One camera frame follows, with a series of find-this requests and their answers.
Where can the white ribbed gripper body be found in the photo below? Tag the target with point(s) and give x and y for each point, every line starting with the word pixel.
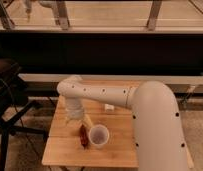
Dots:
pixel 74 109

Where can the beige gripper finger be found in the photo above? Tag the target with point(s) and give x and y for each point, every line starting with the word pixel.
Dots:
pixel 67 120
pixel 87 121

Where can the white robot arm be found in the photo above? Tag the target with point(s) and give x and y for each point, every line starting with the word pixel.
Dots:
pixel 158 132

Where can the translucent plastic cup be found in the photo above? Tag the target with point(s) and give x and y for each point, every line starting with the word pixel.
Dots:
pixel 98 135

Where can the wooden table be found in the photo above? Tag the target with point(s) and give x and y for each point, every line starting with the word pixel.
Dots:
pixel 116 126

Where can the black office chair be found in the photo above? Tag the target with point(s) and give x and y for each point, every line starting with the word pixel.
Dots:
pixel 12 94

